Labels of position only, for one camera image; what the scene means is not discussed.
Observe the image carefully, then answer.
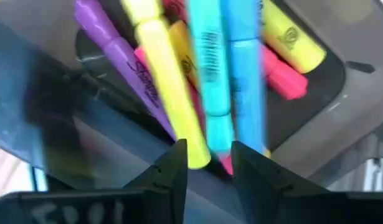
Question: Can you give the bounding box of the blue highlighter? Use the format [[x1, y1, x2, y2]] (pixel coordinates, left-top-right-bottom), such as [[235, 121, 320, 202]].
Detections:
[[220, 0, 269, 156]]

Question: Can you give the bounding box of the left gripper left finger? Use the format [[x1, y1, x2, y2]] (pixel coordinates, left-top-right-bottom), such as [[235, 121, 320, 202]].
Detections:
[[0, 139, 189, 224]]

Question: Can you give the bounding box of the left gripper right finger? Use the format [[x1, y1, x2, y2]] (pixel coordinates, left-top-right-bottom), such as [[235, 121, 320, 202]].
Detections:
[[231, 141, 383, 224]]

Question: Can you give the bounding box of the slim yellow highlighter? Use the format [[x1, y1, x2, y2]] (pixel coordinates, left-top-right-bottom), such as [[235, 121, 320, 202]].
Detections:
[[261, 0, 328, 75]]

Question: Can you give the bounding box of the yellow Sharpie highlighter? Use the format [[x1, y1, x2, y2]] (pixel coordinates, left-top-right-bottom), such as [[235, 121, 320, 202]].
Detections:
[[120, 0, 212, 170]]

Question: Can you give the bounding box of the purple Sharpie highlighter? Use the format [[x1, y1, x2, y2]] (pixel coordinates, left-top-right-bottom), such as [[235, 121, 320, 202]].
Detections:
[[73, 0, 177, 141]]

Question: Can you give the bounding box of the teal slim highlighter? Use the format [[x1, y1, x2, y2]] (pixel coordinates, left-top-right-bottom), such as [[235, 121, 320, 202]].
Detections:
[[185, 0, 236, 157]]

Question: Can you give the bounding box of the dark translucent plastic bin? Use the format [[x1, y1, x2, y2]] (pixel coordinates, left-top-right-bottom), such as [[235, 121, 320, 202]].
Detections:
[[0, 0, 383, 194]]

